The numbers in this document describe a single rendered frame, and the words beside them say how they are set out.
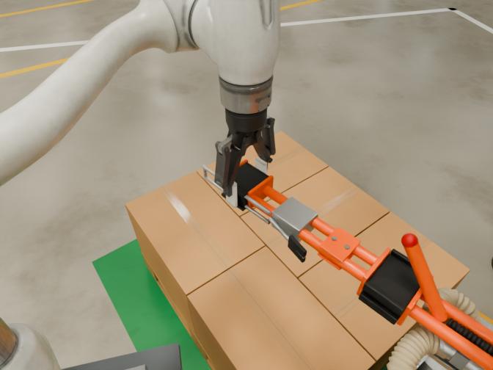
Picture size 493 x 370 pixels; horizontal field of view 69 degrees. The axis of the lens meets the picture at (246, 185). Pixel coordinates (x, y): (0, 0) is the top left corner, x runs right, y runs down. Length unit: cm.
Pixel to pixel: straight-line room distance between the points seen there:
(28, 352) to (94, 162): 220
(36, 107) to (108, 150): 261
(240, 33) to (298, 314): 110
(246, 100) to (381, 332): 108
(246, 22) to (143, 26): 18
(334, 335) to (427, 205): 154
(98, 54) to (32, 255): 208
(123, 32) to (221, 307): 107
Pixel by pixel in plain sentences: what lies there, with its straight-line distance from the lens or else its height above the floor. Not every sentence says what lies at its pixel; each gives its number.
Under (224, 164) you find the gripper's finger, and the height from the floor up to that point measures 139.
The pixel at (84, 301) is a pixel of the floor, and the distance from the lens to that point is 223.
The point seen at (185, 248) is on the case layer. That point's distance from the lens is 158.
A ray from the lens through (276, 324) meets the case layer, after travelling 140.
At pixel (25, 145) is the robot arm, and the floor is 158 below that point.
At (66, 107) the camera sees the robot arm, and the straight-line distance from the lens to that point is 49.
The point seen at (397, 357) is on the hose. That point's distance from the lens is 67.
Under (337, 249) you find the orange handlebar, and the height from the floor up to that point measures 129.
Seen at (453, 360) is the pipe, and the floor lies 122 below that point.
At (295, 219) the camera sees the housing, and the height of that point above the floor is 129.
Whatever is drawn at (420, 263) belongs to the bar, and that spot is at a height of 137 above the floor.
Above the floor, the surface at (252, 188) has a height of 130.
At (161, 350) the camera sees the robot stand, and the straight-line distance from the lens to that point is 117.
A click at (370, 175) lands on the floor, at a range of 282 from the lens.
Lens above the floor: 182
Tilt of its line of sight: 45 degrees down
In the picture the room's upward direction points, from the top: straight up
